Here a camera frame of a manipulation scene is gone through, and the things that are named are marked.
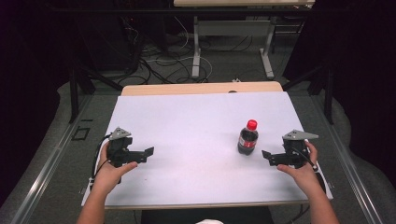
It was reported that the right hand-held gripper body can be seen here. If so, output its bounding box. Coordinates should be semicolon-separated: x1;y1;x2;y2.
281;129;319;170

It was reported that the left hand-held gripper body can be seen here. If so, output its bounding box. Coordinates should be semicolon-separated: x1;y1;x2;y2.
106;126;134;169

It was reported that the cola bottle with red label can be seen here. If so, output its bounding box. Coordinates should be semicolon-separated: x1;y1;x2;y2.
237;127;260;157

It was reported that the person's left hand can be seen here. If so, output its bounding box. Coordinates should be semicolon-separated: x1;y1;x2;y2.
92;141;138;195

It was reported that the person's right hand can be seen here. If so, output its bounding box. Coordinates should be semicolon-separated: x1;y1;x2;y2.
276;140;321;190

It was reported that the black square floor outlet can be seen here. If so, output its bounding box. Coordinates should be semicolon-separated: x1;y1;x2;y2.
71;126;92;142

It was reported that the white table cover sheet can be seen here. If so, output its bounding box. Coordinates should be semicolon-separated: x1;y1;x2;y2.
81;91;334;208

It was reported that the black metal stand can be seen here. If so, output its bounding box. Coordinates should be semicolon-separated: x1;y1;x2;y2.
281;63;335;125
68;60;124;124

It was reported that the wooden table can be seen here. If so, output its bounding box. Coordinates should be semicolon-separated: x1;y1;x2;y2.
81;81;334;211

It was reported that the dark cloth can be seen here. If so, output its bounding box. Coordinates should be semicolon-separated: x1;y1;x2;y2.
139;205;276;224

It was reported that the dark curtain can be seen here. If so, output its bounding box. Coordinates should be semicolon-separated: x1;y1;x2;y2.
0;0;78;209
283;0;396;180

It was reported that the dark computer cabinet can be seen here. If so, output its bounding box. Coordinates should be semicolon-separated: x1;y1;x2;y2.
76;13;145;73

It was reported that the white-legged desk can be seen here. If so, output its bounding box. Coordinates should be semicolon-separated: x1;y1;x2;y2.
173;0;316;80

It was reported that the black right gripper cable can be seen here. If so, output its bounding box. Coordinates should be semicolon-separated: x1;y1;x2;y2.
290;146;328;195

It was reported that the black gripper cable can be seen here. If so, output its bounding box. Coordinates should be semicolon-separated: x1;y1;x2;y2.
90;133;112;188
290;146;328;195

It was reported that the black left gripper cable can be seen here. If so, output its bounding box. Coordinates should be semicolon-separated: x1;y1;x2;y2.
90;133;112;188

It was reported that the metal floor rail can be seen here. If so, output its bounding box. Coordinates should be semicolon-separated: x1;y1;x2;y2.
311;92;386;224
8;92;94;224

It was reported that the tangle of black floor cables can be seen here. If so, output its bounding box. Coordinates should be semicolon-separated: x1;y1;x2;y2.
118;17;253;86

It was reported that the white floor cable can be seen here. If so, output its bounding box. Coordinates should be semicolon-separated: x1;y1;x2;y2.
145;15;214;82

